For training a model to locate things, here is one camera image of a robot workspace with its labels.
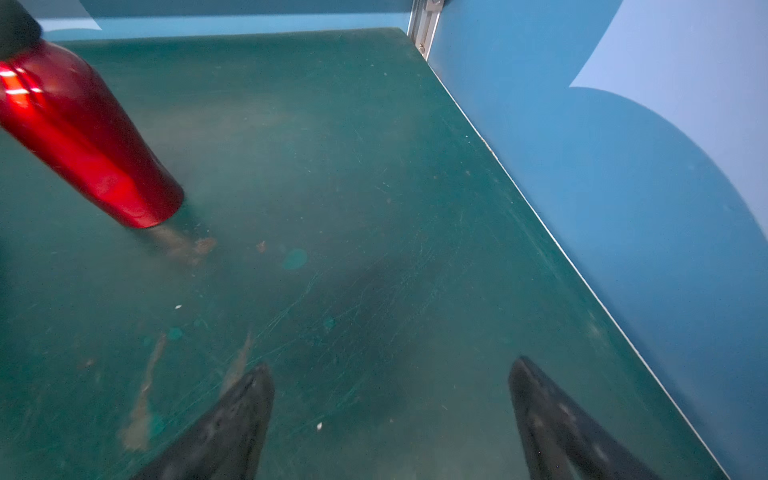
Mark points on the red spray bottle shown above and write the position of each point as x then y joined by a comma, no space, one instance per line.
58,106

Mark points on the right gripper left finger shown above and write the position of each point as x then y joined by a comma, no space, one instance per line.
226,442

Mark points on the aluminium rail frame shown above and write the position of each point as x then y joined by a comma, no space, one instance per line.
423,22

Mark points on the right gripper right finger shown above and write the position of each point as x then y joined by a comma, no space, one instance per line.
561,440

